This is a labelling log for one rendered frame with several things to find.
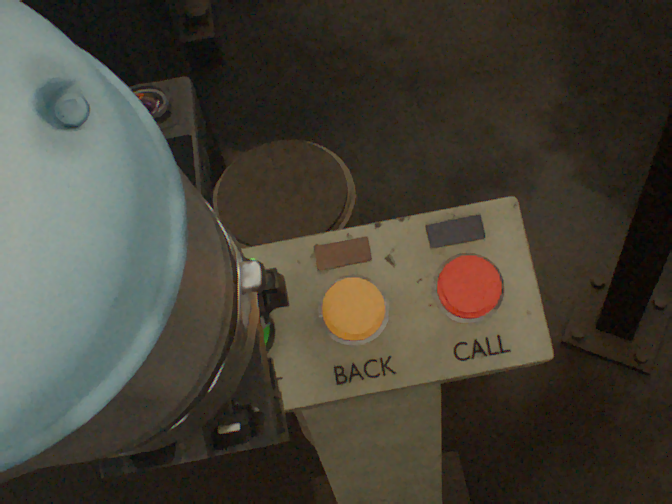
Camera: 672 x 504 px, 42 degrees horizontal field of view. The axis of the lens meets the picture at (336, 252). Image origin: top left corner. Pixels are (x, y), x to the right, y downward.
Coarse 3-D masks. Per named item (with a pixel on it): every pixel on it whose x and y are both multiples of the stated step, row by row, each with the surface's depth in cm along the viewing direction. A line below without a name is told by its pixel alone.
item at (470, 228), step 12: (480, 216) 57; (432, 228) 57; (444, 228) 57; (456, 228) 57; (468, 228) 57; (480, 228) 57; (432, 240) 57; (444, 240) 57; (456, 240) 57; (468, 240) 56
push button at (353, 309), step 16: (336, 288) 55; (352, 288) 55; (368, 288) 55; (336, 304) 55; (352, 304) 55; (368, 304) 55; (384, 304) 55; (336, 320) 55; (352, 320) 55; (368, 320) 55; (352, 336) 55; (368, 336) 55
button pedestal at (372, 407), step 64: (256, 256) 57; (384, 256) 57; (448, 256) 57; (512, 256) 56; (320, 320) 56; (384, 320) 56; (448, 320) 56; (512, 320) 56; (320, 384) 55; (384, 384) 55; (320, 448) 67; (384, 448) 70
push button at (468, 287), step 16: (464, 256) 56; (448, 272) 55; (464, 272) 55; (480, 272) 55; (496, 272) 55; (448, 288) 55; (464, 288) 55; (480, 288) 55; (496, 288) 55; (448, 304) 55; (464, 304) 55; (480, 304) 55
